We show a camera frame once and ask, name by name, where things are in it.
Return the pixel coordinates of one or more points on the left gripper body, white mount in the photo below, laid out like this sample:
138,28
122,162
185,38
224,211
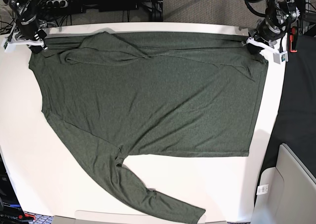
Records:
269,36

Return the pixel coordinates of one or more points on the right gripper body, white mount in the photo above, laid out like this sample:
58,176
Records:
25,33

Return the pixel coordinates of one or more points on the green long-sleeve T-shirt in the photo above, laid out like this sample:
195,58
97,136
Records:
108,96

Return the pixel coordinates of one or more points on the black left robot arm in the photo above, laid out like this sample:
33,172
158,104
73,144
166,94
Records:
277,17

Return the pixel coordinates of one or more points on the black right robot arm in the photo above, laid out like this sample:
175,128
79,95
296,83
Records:
26,10

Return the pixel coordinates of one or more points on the red clamp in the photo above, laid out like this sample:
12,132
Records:
293,39

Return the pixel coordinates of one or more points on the black box on floor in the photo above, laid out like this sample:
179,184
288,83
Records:
111,5

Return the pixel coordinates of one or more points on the beige plastic bin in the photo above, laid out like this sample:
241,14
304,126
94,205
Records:
286,193

